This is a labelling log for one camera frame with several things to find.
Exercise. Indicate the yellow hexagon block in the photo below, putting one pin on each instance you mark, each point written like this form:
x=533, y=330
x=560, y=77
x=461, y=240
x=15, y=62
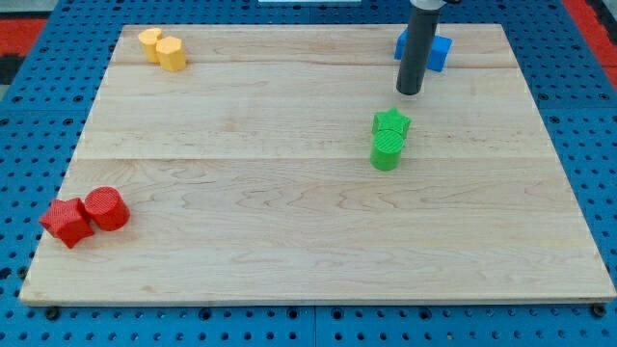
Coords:
x=170, y=53

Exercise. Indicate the light wooden board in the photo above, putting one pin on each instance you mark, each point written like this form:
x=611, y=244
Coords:
x=249, y=182

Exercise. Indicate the green cylinder block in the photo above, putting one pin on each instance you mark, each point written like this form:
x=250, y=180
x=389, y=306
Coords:
x=386, y=150

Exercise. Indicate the green star block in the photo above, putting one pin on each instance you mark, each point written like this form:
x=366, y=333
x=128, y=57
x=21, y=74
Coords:
x=393, y=120

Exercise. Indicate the blue block behind rod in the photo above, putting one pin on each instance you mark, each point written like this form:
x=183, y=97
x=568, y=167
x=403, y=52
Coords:
x=400, y=45

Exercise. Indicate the blue cube block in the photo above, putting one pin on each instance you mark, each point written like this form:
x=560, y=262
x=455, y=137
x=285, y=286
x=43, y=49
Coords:
x=439, y=51

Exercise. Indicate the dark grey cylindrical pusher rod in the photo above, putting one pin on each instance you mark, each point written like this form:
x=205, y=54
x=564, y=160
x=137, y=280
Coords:
x=421, y=29

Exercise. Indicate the red cylinder block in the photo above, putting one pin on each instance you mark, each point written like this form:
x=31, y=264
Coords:
x=107, y=208

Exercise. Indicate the yellow heart block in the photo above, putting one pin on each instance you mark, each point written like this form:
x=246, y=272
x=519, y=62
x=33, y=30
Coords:
x=148, y=40

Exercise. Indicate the red star block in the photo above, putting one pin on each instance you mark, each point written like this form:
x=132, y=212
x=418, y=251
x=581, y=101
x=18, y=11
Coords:
x=68, y=221

